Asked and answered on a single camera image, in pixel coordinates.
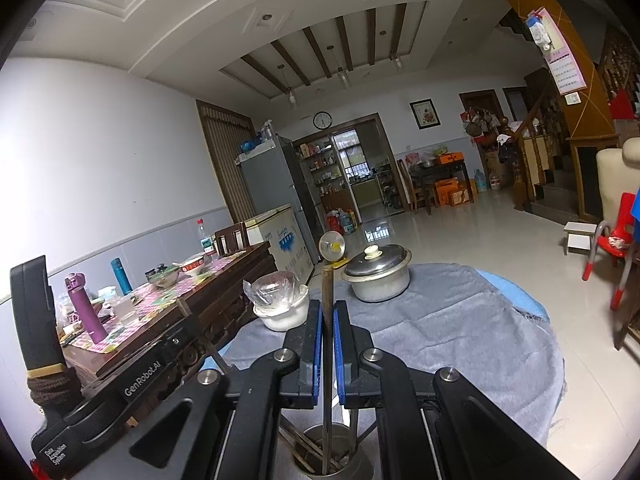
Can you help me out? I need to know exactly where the grey metal utensil cup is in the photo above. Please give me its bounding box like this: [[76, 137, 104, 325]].
[[292, 424, 374, 480]]

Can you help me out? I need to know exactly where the white pot with plastic bag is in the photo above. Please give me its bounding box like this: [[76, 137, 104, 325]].
[[243, 271, 310, 333]]

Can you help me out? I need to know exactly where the aluminium pot with lid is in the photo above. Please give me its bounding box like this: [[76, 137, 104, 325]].
[[342, 244, 412, 304]]

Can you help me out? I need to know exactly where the clear plastic container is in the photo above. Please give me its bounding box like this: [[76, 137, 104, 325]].
[[108, 296, 139, 327]]

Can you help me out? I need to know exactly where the grey table cloth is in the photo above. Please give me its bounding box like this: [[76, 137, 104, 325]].
[[219, 261, 566, 449]]

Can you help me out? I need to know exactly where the small white fan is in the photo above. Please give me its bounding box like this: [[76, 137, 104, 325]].
[[318, 231, 348, 270]]

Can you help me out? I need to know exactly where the white chest freezer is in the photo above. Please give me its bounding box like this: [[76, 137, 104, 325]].
[[244, 204, 318, 284]]

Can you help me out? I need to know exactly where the purple water bottle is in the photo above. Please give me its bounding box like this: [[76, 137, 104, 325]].
[[64, 273, 107, 344]]

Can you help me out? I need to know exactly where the checkered sideboard cloth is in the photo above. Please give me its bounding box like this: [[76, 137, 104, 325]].
[[66, 250, 245, 354]]

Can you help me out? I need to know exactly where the dark carved wooden sideboard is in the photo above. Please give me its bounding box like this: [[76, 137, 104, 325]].
[[63, 242, 276, 385]]

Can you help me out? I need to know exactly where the teal water bottle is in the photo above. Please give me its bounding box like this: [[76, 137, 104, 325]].
[[111, 258, 132, 296]]

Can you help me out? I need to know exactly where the glass lidded bowl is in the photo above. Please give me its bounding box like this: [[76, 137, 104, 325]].
[[146, 264, 181, 289]]

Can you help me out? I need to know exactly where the red white bowl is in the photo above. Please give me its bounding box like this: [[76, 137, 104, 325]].
[[175, 252, 207, 278]]

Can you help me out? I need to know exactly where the clear plastic water bottle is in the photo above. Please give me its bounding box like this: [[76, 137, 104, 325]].
[[196, 219, 215, 254]]

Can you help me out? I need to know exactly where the grey refrigerator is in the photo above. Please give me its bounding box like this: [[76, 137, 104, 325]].
[[235, 134, 324, 264]]

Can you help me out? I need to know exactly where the dark dining table background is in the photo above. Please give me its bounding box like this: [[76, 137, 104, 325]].
[[407, 152, 475, 214]]

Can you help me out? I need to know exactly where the white step stool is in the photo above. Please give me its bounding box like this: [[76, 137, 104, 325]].
[[563, 221, 598, 255]]

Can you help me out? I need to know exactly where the red children chair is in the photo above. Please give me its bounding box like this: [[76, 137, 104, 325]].
[[582, 192, 639, 311]]

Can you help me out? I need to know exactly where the blue jacket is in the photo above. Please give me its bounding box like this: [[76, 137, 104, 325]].
[[630, 190, 640, 243]]

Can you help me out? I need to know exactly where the beige sofa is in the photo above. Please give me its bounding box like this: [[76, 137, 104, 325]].
[[596, 138, 640, 223]]

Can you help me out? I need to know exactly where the round wall clock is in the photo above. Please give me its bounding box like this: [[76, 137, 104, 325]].
[[312, 110, 333, 130]]

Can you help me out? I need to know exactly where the framed wall picture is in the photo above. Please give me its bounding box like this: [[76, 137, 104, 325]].
[[410, 99, 440, 129]]

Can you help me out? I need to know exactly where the wall calendar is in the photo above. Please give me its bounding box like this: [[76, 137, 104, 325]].
[[525, 8, 587, 105]]

